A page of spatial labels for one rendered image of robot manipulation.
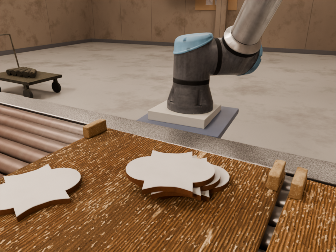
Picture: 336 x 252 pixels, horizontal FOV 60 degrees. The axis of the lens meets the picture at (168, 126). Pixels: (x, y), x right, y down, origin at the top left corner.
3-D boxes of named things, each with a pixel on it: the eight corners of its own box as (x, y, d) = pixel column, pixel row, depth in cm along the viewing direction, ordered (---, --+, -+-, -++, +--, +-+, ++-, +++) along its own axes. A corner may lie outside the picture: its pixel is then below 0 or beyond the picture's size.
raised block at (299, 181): (294, 179, 48) (297, 164, 47) (306, 182, 47) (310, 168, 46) (287, 198, 43) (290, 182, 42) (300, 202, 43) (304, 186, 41)
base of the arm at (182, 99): (176, 99, 105) (177, 71, 101) (217, 104, 100) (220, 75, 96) (159, 110, 91) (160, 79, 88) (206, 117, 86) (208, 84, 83)
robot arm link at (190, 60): (168, 74, 96) (169, 31, 92) (207, 73, 99) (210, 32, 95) (178, 81, 85) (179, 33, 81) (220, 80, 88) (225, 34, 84)
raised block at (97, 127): (101, 128, 68) (100, 117, 67) (107, 130, 68) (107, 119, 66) (83, 137, 64) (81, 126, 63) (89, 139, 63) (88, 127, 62)
